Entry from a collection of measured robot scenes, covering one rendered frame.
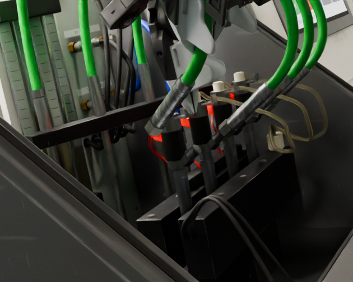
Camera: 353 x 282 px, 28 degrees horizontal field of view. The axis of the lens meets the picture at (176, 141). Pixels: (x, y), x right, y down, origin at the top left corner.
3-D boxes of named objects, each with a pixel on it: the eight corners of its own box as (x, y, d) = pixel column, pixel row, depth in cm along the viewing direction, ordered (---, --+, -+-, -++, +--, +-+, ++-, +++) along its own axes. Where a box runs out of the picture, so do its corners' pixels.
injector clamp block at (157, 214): (226, 331, 88) (203, 216, 85) (157, 327, 93) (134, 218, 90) (307, 231, 117) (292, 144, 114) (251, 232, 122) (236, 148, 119)
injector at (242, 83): (279, 208, 111) (257, 79, 107) (251, 210, 114) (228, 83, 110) (286, 203, 114) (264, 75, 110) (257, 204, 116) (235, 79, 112)
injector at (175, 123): (218, 272, 91) (187, 114, 87) (184, 271, 93) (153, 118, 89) (227, 263, 93) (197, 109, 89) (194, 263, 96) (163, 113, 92)
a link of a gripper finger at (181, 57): (216, 114, 83) (201, 37, 81) (172, 120, 86) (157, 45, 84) (226, 109, 86) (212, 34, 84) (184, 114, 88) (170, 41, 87)
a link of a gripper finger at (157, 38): (170, 81, 83) (156, 7, 81) (159, 83, 84) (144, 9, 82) (188, 74, 87) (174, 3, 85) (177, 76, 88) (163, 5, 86)
